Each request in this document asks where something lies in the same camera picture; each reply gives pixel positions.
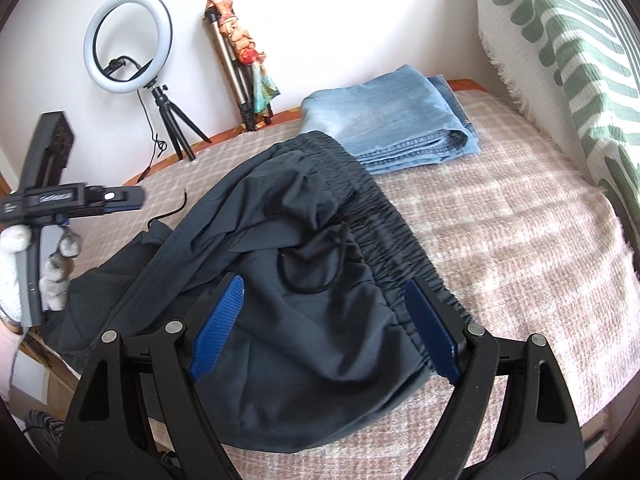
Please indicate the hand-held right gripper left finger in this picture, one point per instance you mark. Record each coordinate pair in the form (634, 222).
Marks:
(215, 330)

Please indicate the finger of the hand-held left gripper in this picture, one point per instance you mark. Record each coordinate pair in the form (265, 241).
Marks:
(125, 197)

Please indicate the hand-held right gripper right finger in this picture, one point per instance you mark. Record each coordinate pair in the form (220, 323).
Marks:
(430, 330)

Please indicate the black pants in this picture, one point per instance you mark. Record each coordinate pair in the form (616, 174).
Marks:
(280, 200)

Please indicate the person's left forearm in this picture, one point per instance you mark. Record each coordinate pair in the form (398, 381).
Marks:
(7, 360)

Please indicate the person's left hand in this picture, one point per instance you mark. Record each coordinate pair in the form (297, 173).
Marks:
(56, 275)

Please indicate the pink plaid blanket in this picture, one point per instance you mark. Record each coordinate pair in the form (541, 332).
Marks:
(510, 240)

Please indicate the folded tripod with colourful scarf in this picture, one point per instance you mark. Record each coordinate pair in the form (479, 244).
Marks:
(240, 35)

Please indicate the dark shoe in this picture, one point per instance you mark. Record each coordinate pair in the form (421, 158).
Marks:
(45, 435)

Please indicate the folded blue jeans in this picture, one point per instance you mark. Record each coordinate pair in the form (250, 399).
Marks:
(390, 110)

